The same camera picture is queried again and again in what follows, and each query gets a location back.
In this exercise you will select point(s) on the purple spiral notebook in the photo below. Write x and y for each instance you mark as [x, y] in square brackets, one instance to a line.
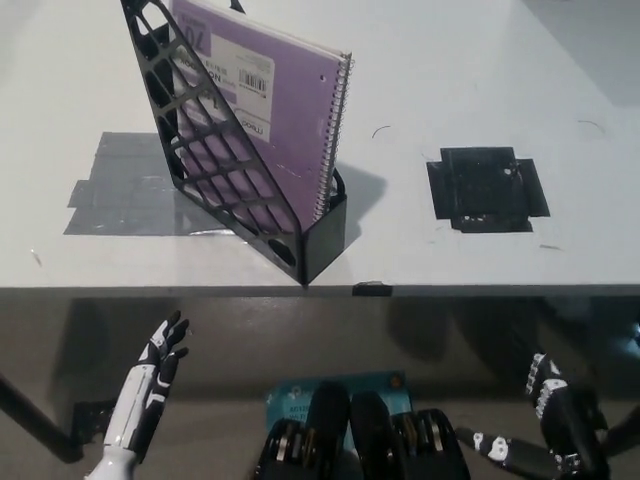
[300, 100]

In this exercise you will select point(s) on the black table leg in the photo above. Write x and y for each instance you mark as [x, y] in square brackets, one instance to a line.
[40, 420]
[625, 430]

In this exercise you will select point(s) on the square black tape patch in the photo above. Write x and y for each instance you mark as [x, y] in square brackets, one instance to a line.
[485, 190]

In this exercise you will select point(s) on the black lattice magazine stand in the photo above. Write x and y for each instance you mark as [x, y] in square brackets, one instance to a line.
[325, 235]

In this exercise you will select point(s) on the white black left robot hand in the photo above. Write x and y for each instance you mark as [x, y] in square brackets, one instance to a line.
[145, 390]

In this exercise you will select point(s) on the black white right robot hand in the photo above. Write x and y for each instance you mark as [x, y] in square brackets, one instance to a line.
[575, 430]

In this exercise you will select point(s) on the large grey tape patch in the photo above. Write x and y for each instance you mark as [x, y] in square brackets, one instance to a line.
[115, 165]

